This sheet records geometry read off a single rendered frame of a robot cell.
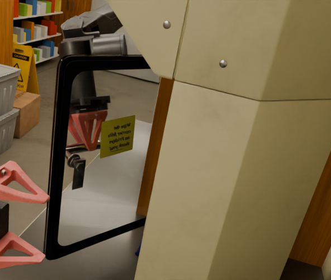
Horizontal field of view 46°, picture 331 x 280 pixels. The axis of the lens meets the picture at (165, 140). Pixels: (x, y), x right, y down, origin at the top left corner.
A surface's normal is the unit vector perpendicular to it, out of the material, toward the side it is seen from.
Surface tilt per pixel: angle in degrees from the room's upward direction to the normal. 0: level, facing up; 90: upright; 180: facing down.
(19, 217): 0
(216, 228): 90
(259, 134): 90
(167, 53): 90
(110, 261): 0
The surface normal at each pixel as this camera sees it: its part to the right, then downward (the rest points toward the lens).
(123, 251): 0.18, -0.90
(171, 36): -0.22, 0.36
